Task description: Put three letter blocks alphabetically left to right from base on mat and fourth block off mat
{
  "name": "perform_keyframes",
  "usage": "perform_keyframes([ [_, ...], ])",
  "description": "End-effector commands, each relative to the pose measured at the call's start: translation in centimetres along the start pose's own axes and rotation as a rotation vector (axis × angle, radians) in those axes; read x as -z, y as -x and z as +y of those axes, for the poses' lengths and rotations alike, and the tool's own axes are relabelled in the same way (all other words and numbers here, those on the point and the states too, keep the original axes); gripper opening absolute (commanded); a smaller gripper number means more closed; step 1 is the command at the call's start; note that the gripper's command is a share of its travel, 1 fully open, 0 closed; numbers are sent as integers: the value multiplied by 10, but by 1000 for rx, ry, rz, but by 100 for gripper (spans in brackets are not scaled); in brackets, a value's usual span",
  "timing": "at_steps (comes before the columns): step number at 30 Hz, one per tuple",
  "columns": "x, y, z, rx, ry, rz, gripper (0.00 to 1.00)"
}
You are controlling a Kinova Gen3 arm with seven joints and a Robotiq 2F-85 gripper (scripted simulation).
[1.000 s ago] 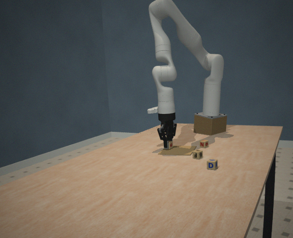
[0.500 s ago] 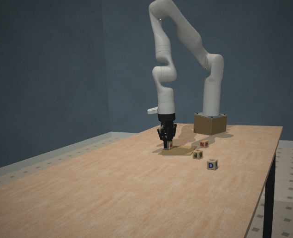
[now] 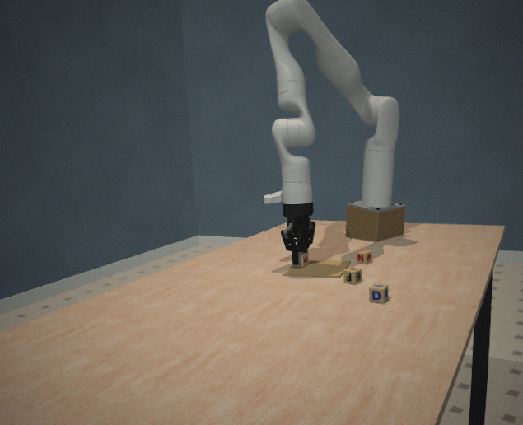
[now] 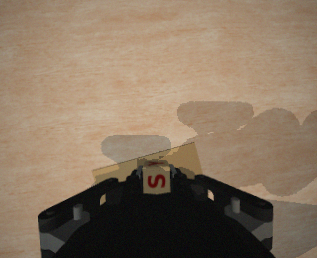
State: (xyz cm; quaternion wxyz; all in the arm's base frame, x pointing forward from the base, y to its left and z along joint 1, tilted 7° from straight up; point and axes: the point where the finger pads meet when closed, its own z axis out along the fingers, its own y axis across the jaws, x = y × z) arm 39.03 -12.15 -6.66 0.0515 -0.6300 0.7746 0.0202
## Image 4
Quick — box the tan square mat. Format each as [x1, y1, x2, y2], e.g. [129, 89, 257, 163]
[92, 142, 203, 185]

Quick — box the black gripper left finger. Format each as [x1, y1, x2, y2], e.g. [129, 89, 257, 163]
[38, 165, 144, 258]

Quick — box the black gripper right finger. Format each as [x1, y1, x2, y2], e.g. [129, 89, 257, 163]
[169, 164, 273, 251]

